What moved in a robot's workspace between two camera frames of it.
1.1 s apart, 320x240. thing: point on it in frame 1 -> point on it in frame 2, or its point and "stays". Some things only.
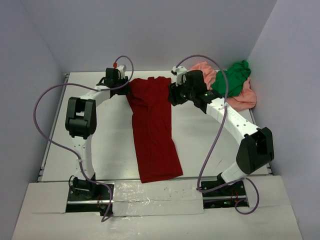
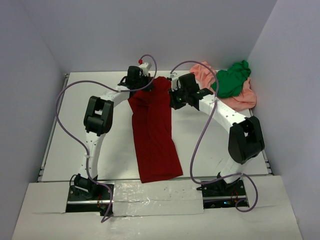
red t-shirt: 150,99 stays
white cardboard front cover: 164,210 stays
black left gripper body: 120,82 -> 142,82
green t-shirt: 235,76 stays
